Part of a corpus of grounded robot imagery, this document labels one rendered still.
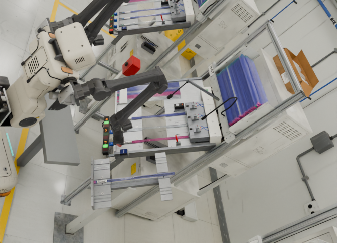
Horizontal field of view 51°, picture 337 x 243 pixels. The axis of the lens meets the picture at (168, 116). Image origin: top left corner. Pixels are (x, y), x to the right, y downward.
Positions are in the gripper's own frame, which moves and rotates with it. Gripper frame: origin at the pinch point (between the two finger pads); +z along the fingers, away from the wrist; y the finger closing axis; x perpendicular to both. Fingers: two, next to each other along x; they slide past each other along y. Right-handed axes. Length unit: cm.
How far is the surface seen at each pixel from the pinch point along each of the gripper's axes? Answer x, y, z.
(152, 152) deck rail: -20.9, 1.6, 13.2
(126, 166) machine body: 1, 20, 54
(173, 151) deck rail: -36.1, 1.3, 13.4
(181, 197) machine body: -42, 3, 81
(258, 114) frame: -90, -2, -22
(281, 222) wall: -141, -1, 143
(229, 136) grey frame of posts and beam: -74, -2, -2
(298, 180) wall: -163, 30, 119
